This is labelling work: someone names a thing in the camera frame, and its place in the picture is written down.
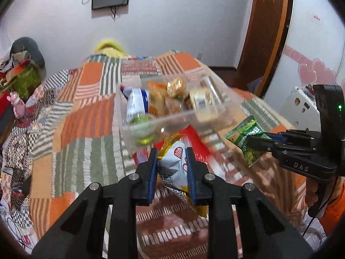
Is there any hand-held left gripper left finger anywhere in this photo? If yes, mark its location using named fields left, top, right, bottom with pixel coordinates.
left=31, top=148, right=159, bottom=259

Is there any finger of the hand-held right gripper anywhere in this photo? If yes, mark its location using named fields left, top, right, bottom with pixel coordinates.
left=246, top=136, right=290, bottom=154
left=263, top=130, right=321, bottom=144

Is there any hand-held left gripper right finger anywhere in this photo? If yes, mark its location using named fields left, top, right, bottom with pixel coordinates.
left=185, top=147, right=315, bottom=259

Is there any green snack packet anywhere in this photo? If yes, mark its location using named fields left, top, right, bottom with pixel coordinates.
left=225, top=115, right=266, bottom=167

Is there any yellow white snack bag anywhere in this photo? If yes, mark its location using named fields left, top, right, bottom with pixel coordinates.
left=157, top=133, right=209, bottom=219

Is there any red snack packet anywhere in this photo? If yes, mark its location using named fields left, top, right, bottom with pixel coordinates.
left=178, top=125, right=216, bottom=168

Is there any green jelly cup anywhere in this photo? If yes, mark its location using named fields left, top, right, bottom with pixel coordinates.
left=129, top=114, right=157, bottom=145

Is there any clear plastic container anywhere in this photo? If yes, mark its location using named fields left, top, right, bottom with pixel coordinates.
left=118, top=70, right=234, bottom=157

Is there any beige cracker pack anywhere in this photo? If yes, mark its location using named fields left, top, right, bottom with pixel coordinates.
left=189, top=87, right=226, bottom=122

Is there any clear bag of nuts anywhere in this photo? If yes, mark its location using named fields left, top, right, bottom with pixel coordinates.
left=165, top=97, right=195, bottom=117

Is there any blue white snack packet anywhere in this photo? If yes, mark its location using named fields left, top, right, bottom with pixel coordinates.
left=120, top=86, right=150, bottom=125

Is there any orange snack packet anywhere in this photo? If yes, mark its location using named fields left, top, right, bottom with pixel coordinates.
left=147, top=80, right=169, bottom=117

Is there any golden round snack packet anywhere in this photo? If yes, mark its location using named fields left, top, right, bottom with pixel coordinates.
left=166, top=77, right=188, bottom=98

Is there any orange sleeved right forearm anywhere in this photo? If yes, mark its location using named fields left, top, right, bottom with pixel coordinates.
left=317, top=178, right=345, bottom=236

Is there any person's right hand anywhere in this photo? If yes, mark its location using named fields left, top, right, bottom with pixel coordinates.
left=304, top=179, right=319, bottom=210

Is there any white stickered appliance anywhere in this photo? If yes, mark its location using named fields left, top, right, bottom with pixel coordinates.
left=280, top=85, right=323, bottom=132

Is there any orange striped patchwork blanket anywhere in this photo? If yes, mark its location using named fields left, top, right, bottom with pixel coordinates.
left=27, top=50, right=324, bottom=259

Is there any white door with pink hearts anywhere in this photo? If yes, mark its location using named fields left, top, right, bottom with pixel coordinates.
left=262, top=0, right=345, bottom=131

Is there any pink white door sticker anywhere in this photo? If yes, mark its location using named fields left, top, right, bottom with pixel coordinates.
left=309, top=12, right=323, bottom=25

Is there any checkered printed quilt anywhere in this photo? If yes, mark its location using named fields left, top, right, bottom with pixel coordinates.
left=0, top=69, right=74, bottom=250

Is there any pink plush toy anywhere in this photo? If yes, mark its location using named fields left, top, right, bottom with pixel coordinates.
left=9, top=91, right=28, bottom=120

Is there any green printed bag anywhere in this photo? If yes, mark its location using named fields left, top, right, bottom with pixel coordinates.
left=11, top=65, right=43, bottom=102

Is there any red box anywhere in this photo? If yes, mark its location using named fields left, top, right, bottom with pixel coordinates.
left=0, top=96, right=17, bottom=120

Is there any pile of papers and boxes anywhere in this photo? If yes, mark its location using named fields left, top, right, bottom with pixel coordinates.
left=0, top=48, right=31, bottom=87

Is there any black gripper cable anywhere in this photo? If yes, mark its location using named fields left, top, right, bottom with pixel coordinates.
left=301, top=216, right=320, bottom=237

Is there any wooden door frame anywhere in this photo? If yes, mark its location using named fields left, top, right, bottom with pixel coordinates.
left=234, top=0, right=295, bottom=98

